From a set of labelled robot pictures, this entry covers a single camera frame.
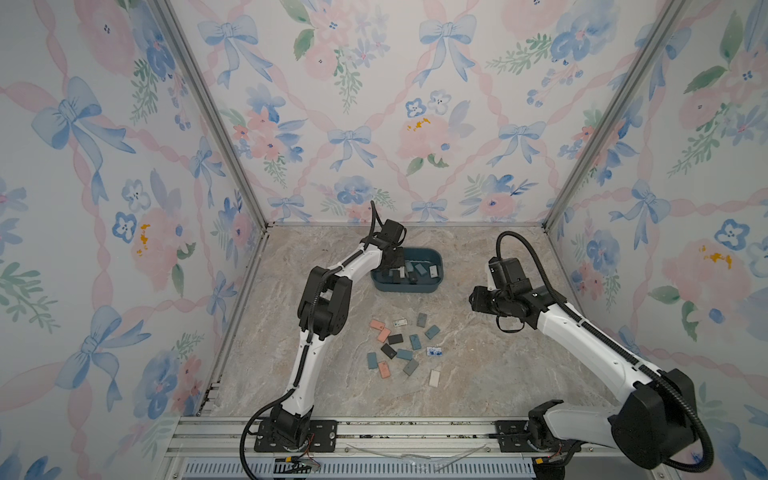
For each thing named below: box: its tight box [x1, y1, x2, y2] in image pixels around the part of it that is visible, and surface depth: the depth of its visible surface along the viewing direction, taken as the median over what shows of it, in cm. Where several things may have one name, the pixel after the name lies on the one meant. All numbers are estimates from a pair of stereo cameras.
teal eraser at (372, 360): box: [367, 352, 378, 369], surface depth 88 cm
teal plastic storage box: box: [370, 247, 444, 293], surface depth 105 cm
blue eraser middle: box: [409, 334, 422, 351], surface depth 92 cm
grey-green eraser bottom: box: [403, 359, 419, 376], surface depth 87 cm
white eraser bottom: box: [429, 370, 441, 388], surface depth 85 cm
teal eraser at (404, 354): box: [396, 349, 413, 360], surface depth 90 cm
